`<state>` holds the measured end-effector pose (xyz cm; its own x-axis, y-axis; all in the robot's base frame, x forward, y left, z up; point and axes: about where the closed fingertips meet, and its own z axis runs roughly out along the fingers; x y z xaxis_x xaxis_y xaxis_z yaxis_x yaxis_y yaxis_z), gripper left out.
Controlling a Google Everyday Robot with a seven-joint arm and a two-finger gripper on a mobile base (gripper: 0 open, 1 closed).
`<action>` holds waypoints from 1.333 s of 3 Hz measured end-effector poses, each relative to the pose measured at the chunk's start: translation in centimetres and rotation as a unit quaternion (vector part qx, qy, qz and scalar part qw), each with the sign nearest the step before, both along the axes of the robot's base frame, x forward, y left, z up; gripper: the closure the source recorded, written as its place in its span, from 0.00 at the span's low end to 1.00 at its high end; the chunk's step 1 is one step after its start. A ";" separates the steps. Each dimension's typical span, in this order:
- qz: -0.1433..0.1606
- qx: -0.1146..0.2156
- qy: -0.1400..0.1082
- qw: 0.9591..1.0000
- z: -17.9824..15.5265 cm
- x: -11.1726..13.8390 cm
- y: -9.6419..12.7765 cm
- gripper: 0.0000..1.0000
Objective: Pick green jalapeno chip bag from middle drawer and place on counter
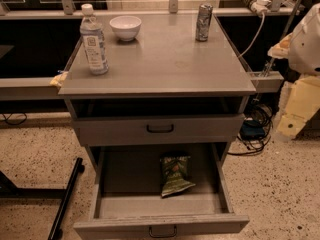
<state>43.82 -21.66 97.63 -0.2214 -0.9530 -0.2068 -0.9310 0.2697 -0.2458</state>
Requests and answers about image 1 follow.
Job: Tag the grey metal frame rail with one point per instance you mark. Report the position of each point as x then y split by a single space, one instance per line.
18 89

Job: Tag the green jalapeno chip bag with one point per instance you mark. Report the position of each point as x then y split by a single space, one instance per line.
174 173

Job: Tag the white power strip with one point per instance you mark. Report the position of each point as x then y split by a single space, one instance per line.
258 7

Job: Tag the open grey middle drawer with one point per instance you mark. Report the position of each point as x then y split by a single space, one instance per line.
127 201

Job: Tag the yellow tape piece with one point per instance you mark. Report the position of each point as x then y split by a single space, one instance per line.
58 80

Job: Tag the silver drink can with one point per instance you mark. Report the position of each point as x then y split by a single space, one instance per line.
203 22

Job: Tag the grey upper drawer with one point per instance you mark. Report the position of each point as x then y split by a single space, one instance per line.
146 130

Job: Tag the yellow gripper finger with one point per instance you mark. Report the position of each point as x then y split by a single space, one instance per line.
281 49

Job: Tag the grey drawer cabinet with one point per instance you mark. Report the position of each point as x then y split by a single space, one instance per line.
164 72

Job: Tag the black metal stand leg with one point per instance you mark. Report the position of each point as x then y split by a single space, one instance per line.
9 190

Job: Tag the white ceramic bowl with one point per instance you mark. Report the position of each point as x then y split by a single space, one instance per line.
126 28

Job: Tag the thin metal rod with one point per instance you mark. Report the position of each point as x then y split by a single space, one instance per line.
283 34

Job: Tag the clear plastic water bottle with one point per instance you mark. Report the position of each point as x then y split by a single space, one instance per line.
93 41

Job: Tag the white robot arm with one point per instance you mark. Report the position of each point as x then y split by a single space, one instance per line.
302 46

